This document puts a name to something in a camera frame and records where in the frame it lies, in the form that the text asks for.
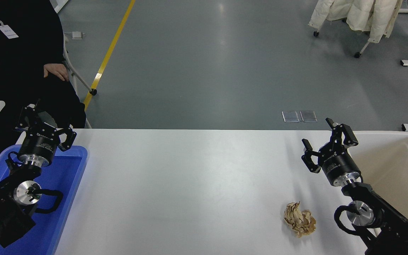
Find white wheeled chair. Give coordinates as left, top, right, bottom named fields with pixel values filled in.
left=313, top=0, right=404, bottom=58

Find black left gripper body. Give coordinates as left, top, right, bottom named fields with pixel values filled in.
left=18, top=132, right=60, bottom=164

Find person's left hand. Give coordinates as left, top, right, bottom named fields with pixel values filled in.
left=44, top=64, right=69, bottom=82

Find person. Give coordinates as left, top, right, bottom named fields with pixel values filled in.
left=0, top=0, right=86, bottom=154

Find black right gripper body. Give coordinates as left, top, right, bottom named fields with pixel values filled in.
left=319, top=151, right=361, bottom=185

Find grey wheeled chair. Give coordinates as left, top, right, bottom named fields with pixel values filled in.
left=62, top=34, right=97, bottom=129

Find tan paper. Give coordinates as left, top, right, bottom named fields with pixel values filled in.
left=284, top=202, right=317, bottom=238

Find cream puffy jacket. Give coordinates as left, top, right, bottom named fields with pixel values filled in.
left=308, top=0, right=403, bottom=44

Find blue plastic tray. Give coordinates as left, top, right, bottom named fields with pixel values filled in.
left=0, top=144, right=88, bottom=255

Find large pale bin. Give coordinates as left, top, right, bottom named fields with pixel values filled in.
left=346, top=130, right=408, bottom=248

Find white name badge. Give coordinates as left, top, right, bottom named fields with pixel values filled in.
left=0, top=21, right=19, bottom=39

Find silver floor plate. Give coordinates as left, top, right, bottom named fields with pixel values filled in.
left=300, top=110, right=318, bottom=123
left=282, top=111, right=300, bottom=123

